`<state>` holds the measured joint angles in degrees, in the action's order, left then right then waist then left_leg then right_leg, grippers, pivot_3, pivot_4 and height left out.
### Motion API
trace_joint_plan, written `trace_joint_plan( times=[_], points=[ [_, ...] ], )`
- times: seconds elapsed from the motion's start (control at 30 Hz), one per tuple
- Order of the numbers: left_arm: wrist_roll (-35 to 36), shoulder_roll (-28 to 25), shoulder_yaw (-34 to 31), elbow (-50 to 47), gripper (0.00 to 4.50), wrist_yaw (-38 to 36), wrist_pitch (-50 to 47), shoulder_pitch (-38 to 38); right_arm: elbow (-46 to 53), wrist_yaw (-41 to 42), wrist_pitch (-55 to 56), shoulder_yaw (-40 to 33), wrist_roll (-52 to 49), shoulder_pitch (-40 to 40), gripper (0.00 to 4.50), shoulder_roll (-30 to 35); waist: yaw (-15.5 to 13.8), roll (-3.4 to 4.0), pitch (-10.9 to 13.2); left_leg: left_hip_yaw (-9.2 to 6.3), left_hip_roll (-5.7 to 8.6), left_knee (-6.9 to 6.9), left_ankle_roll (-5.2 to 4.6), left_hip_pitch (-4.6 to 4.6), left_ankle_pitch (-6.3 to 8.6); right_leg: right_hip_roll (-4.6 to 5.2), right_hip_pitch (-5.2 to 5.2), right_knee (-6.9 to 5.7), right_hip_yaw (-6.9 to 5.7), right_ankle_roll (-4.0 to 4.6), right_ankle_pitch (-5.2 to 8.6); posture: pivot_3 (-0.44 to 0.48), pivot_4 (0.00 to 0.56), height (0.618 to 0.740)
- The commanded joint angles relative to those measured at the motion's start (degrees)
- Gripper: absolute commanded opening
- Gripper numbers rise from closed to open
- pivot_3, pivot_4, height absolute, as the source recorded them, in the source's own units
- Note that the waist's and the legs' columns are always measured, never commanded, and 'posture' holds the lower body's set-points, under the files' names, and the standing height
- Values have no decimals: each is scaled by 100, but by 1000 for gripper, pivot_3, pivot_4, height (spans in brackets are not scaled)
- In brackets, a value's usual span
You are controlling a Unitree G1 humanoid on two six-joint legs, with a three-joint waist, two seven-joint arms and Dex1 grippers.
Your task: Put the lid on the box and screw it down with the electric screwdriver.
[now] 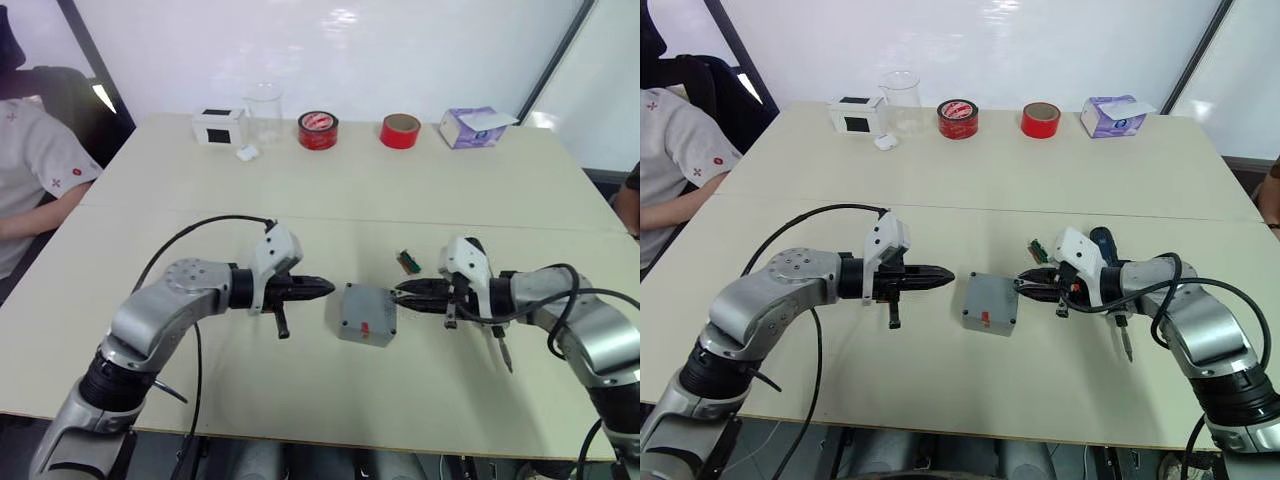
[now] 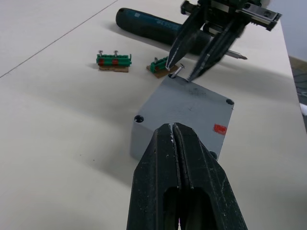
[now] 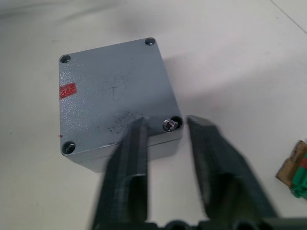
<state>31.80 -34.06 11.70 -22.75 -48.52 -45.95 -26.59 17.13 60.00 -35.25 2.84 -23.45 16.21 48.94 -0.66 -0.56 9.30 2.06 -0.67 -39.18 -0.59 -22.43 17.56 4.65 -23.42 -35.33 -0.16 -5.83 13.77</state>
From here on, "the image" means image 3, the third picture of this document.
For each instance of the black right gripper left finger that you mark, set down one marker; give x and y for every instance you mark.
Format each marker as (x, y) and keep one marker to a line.
(127, 172)

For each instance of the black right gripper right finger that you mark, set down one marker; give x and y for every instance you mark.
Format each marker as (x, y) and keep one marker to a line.
(223, 172)

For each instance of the silver cross-head screw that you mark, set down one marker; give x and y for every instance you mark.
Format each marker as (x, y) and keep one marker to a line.
(169, 125)

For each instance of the grey metal box lid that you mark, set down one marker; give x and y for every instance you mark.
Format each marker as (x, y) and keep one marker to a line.
(108, 95)

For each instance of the grey metal box base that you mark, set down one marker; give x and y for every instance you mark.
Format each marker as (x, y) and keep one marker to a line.
(163, 149)

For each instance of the brown cardboard piece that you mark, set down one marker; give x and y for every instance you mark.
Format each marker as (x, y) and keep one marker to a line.
(285, 170)

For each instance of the green terminal block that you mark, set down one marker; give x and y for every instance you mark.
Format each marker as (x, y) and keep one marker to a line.
(301, 182)

